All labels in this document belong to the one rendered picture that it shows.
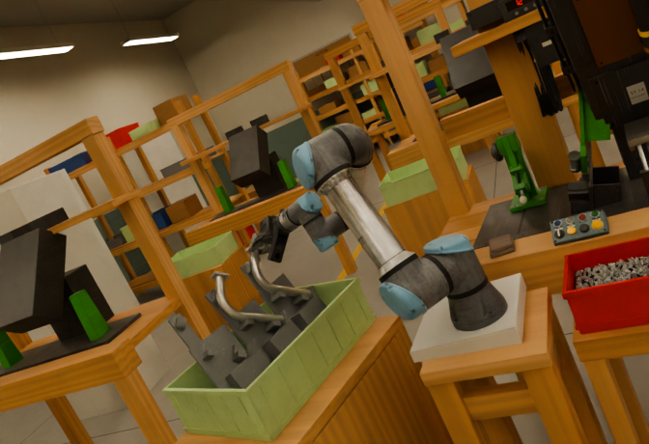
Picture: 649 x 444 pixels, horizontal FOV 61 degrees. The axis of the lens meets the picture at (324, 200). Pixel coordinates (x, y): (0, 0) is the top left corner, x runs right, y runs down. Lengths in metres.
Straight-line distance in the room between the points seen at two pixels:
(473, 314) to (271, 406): 0.61
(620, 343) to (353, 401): 0.76
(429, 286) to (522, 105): 1.07
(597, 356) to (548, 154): 0.99
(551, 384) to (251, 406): 0.77
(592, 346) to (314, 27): 11.38
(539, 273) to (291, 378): 0.81
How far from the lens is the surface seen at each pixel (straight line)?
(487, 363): 1.44
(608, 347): 1.52
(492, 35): 2.11
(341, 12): 12.30
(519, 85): 2.25
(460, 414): 1.56
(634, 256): 1.65
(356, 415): 1.78
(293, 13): 12.64
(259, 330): 1.97
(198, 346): 1.89
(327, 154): 1.44
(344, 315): 1.90
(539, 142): 2.29
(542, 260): 1.79
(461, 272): 1.44
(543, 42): 2.11
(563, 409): 1.51
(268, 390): 1.65
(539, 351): 1.42
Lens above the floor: 1.60
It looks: 10 degrees down
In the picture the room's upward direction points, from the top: 25 degrees counter-clockwise
